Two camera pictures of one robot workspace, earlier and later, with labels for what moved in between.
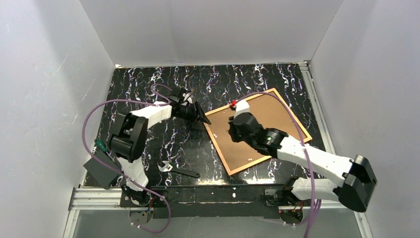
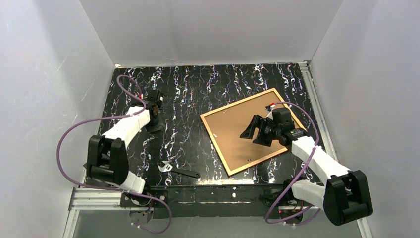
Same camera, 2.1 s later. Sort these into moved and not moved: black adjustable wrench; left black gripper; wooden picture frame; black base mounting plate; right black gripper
Moved: left black gripper; right black gripper
Not moved: wooden picture frame; black adjustable wrench; black base mounting plate
